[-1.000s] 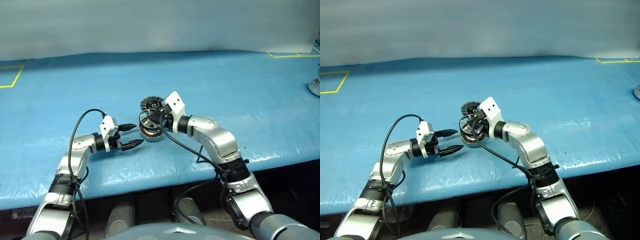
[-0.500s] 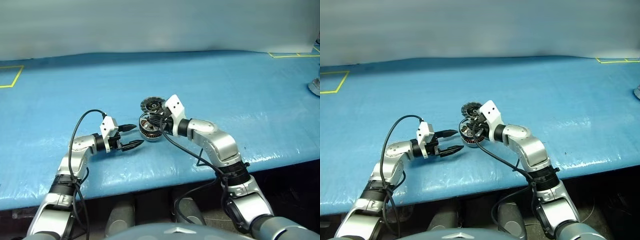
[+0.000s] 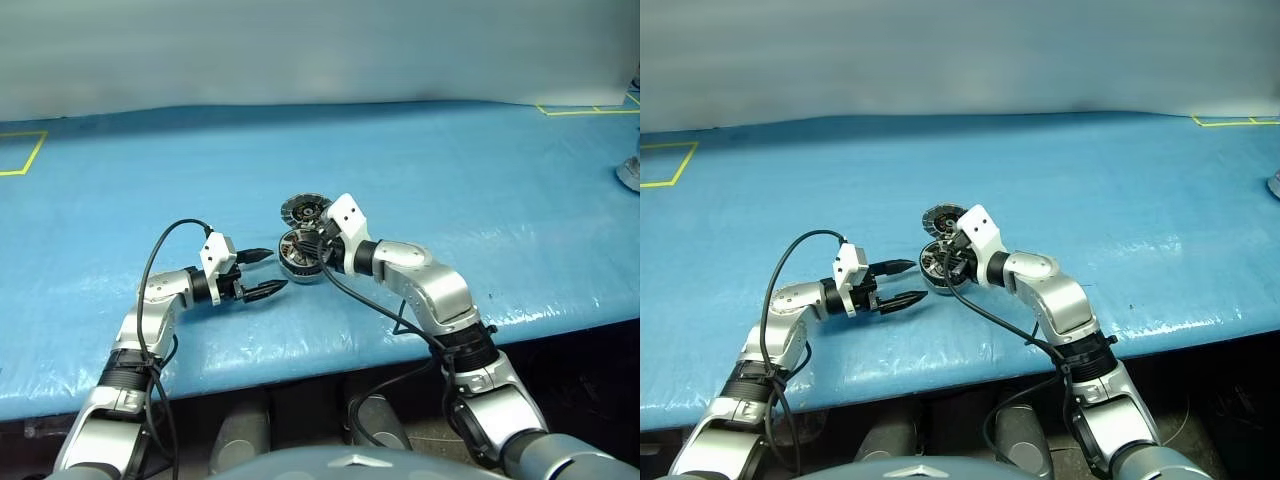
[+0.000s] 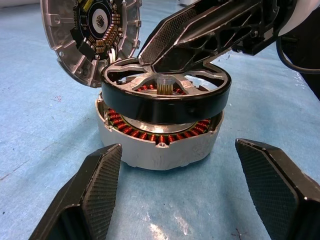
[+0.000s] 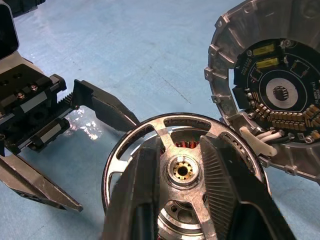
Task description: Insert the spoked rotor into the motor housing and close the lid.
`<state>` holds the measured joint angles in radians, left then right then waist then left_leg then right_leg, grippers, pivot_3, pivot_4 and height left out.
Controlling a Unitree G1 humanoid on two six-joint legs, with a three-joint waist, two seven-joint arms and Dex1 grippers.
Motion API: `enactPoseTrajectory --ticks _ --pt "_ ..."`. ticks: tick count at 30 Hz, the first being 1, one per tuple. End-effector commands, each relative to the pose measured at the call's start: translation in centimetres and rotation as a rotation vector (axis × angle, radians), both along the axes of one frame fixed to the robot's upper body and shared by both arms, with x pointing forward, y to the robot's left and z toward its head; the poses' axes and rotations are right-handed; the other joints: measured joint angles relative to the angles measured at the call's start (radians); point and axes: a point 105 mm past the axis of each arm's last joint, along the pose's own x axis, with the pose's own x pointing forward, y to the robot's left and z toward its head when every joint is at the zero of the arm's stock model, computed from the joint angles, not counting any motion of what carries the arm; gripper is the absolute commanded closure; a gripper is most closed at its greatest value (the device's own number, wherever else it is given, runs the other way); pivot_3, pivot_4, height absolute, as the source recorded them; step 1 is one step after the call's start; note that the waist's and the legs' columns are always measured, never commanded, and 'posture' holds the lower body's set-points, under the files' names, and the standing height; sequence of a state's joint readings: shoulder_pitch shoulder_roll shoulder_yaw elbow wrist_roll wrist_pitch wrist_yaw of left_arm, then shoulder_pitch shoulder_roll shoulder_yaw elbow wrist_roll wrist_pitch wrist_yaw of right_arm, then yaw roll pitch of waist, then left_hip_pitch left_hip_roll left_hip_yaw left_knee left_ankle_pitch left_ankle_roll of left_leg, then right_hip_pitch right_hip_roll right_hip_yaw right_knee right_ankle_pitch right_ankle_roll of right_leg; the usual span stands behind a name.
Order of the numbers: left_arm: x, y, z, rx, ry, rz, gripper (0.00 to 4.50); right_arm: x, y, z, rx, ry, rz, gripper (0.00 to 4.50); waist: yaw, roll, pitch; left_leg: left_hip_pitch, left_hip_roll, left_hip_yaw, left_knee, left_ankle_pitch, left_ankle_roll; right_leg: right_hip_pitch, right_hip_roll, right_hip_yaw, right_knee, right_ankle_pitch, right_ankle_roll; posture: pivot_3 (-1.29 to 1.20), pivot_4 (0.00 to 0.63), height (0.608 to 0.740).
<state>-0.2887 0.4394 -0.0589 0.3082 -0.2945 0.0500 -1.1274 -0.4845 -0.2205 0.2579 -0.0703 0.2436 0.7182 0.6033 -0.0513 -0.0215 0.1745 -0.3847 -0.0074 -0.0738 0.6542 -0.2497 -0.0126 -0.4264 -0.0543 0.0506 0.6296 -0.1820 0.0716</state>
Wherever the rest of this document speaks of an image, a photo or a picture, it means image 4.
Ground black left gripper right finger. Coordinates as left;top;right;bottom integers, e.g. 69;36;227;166
234;138;320;240

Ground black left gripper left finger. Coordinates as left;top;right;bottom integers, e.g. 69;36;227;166
28;142;123;240

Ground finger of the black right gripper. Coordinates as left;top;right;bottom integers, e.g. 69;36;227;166
151;0;280;74
138;0;241;66

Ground black rotor ring silver spokes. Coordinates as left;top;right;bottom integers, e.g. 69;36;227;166
101;57;232;125

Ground silver stator with copper windings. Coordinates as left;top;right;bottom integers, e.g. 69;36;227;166
94;77;225;171

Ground silver motor cover circuit board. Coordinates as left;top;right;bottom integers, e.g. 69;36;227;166
39;0;143;89

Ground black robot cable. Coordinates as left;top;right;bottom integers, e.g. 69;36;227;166
275;34;320;76

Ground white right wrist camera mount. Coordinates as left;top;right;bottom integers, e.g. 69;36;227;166
279;0;320;36

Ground white connector with wires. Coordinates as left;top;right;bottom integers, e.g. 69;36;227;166
107;47;118;64

